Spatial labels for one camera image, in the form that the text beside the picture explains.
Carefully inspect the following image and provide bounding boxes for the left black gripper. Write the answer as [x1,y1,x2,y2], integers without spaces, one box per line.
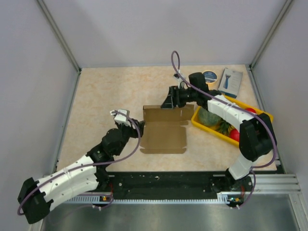
[115,118,145,156]

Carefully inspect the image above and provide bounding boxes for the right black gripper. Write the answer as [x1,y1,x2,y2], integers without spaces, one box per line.
[161,86,198,109]

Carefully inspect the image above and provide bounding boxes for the brown cardboard box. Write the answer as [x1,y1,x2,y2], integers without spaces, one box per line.
[140,104,194,154]

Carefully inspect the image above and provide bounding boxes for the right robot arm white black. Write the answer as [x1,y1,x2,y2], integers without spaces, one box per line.
[161,70,277,191]

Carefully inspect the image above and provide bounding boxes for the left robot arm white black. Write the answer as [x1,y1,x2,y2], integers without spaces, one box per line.
[17,119,145,224]

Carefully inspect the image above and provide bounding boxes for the blue razor retail box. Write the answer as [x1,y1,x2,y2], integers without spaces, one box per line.
[218,68,243,99]

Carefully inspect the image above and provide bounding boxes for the green round melon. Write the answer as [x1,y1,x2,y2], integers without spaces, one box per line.
[198,108,222,127]

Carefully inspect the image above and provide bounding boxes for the yellow masking tape roll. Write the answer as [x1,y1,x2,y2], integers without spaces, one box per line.
[203,70,218,85]

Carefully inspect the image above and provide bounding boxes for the toy pineapple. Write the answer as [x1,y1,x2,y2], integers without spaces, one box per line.
[216,119,235,136]

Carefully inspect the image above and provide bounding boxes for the yellow plastic bin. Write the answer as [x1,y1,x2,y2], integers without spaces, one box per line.
[191,96,274,147]

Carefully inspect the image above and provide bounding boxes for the red apple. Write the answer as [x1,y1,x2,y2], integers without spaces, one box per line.
[229,129,240,142]

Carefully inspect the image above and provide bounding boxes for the red tomato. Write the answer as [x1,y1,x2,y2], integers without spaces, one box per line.
[246,108,257,114]

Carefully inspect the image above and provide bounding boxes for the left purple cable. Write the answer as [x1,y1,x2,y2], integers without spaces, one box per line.
[16,110,141,216]

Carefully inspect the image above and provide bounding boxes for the purple cable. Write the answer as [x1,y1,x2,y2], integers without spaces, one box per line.
[170,51,279,209]
[16,110,141,216]

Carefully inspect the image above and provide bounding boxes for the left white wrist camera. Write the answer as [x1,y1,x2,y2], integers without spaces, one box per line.
[110,109,130,126]

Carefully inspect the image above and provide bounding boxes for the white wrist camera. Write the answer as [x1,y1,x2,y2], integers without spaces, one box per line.
[173,69,186,89]
[110,109,130,126]

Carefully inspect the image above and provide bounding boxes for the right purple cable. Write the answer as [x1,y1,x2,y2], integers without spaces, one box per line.
[170,51,279,209]

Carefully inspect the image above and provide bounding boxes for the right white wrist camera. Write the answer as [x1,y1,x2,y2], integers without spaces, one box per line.
[173,69,186,89]

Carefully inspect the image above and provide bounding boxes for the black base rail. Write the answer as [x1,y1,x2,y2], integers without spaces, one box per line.
[94,171,253,200]

